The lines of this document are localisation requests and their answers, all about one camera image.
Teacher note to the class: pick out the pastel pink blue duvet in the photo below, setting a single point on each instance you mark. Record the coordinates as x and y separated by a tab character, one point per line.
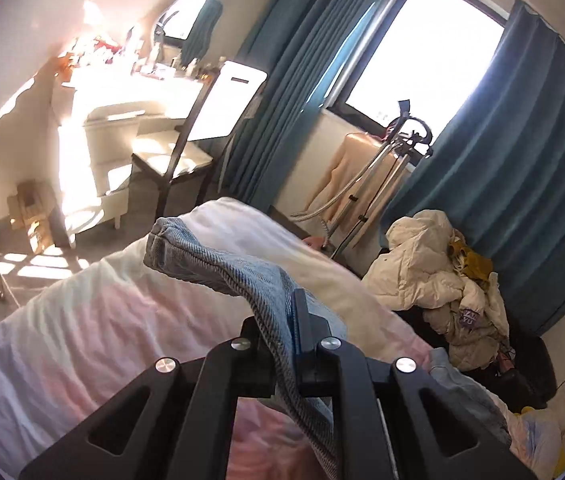
62	340

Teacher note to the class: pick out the beige hanging sweater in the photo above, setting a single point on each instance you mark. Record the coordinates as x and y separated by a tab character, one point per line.
347	170

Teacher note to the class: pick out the window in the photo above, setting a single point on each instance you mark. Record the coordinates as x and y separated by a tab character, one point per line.
422	40

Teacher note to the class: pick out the white dressing table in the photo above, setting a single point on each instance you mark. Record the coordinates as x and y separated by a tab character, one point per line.
112	125

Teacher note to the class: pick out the cardboard box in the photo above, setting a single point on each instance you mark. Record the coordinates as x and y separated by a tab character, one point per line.
32	210

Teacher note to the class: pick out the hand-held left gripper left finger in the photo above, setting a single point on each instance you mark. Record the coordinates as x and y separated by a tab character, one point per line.
255	360

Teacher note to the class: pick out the white chair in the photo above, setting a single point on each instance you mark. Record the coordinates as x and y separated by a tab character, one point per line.
227	100

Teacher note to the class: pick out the wide teal curtain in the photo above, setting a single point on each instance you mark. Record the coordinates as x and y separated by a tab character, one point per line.
522	170

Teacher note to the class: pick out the mustard yellow garment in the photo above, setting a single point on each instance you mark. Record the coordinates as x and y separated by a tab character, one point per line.
477	265

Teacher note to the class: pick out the pile of cream clothes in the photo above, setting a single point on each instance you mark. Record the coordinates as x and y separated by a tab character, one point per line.
412	260

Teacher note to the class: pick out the blue denim pants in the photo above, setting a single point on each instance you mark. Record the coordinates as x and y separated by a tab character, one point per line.
212	260

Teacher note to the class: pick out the narrow teal curtain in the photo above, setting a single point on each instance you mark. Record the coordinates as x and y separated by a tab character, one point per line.
292	60

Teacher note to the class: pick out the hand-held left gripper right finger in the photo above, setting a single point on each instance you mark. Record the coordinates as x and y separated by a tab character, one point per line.
312	345

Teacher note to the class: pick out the cluster of cosmetic bottles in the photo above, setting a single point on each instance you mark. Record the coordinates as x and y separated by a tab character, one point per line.
157	55

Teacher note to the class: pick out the black armchair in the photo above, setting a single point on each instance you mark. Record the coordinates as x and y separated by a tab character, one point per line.
527	375

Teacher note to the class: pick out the garment steamer stand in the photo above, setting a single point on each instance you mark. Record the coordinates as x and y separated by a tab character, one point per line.
387	160

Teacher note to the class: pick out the vanity mirror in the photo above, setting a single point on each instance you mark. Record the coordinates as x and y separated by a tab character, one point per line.
182	15

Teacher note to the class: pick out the grey garment with purple label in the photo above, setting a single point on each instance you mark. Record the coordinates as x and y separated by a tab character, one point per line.
472	325

